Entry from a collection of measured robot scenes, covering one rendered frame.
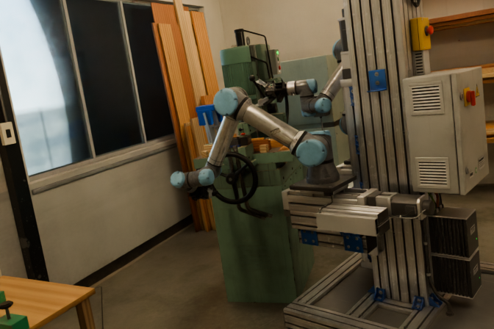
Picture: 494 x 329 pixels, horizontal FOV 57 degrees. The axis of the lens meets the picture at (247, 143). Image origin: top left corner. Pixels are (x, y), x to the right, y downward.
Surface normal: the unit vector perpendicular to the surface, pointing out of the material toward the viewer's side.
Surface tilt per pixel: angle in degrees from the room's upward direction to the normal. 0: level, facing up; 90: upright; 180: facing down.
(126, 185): 90
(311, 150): 95
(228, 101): 85
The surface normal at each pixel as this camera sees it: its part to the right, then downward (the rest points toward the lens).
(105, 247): 0.89, -0.06
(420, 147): -0.65, 0.20
